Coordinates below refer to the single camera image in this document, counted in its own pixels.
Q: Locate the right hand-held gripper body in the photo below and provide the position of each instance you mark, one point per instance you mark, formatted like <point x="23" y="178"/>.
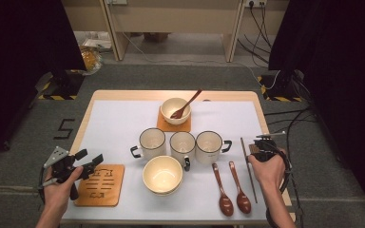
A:
<point x="266" y="150"/>

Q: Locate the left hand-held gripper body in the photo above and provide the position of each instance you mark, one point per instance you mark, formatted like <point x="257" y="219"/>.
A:
<point x="64" y="167"/>

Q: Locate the single thin wooden chopstick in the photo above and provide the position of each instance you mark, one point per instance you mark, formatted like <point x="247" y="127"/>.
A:
<point x="253" y="186"/>

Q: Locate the carved wooden coaster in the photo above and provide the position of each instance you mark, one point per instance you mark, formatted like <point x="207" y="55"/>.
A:
<point x="171" y="127"/>
<point x="98" y="186"/>

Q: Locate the dark wooden spoon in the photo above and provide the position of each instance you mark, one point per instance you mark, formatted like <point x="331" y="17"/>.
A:
<point x="225" y="204"/>
<point x="243" y="202"/>
<point x="178" y="114"/>

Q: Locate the cream ceramic bowl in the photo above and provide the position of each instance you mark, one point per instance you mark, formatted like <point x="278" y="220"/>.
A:
<point x="171" y="107"/>
<point x="164" y="194"/>
<point x="162" y="174"/>

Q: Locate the person's right hand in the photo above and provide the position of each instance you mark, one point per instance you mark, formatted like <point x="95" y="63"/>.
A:
<point x="269" y="174"/>

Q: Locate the person's left hand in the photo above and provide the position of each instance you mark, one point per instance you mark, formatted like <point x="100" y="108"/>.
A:
<point x="58" y="196"/>

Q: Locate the white table mat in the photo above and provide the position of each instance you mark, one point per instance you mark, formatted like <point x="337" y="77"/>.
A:
<point x="114" y="120"/>

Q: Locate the white mug with black rim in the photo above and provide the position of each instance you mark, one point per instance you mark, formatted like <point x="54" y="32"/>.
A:
<point x="152" y="139"/>
<point x="208" y="142"/>
<point x="182" y="142"/>

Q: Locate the yellow black hazard tape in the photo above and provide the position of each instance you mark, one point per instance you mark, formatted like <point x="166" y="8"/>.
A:
<point x="285" y="99"/>
<point x="57" y="97"/>

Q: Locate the black stand base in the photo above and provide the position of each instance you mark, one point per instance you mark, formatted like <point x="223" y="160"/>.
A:
<point x="280" y="84"/>
<point x="66" y="84"/>

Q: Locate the yellow plastic bag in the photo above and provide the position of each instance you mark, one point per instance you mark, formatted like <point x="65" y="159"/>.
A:
<point x="90" y="60"/>

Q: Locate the black curtain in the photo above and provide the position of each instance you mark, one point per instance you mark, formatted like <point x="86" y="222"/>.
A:
<point x="19" y="63"/>
<point x="336" y="79"/>

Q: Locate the white papers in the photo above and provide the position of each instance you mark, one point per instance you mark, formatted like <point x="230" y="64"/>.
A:
<point x="96" y="42"/>

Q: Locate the beige wooden desk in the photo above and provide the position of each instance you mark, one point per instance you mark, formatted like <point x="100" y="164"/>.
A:
<point x="177" y="19"/>

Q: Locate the white wall socket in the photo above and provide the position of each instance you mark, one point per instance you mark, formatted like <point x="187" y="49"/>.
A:
<point x="256" y="2"/>

